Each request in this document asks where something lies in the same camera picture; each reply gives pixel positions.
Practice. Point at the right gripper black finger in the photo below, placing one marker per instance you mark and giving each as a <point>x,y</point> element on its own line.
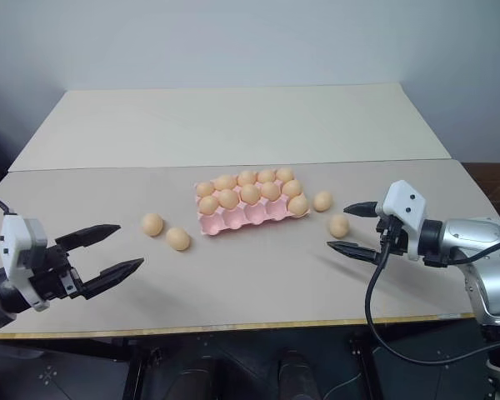
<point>356,250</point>
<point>362,208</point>

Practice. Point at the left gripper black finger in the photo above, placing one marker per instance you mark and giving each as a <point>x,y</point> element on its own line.
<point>89,234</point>
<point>112,273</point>

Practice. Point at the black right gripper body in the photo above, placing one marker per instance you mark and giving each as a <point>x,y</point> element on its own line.
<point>393,237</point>

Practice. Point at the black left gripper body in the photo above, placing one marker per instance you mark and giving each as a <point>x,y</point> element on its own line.
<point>58,275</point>

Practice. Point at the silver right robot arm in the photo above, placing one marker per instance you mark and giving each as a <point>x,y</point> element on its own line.
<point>475,241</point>

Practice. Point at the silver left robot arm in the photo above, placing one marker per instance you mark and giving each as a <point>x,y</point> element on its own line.
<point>0,298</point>

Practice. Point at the pink egg tray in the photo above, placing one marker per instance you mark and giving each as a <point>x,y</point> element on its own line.
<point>250,216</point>

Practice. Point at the tan egg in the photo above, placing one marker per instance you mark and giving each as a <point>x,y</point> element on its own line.
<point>285,173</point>
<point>323,201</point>
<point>228,198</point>
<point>225,182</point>
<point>292,188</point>
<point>208,205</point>
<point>204,188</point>
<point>266,176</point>
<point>246,178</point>
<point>250,193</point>
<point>178,238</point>
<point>338,226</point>
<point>152,224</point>
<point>298,205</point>
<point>270,190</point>

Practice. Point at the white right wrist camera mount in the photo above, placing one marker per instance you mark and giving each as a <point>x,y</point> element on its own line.
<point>408,204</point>

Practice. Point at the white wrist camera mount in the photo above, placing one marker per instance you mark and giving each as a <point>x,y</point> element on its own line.
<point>18,241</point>
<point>408,204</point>

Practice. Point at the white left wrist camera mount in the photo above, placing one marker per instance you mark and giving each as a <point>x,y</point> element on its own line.
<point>18,241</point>

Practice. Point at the black table frame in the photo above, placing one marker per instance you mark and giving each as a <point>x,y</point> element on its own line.
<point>138,371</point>

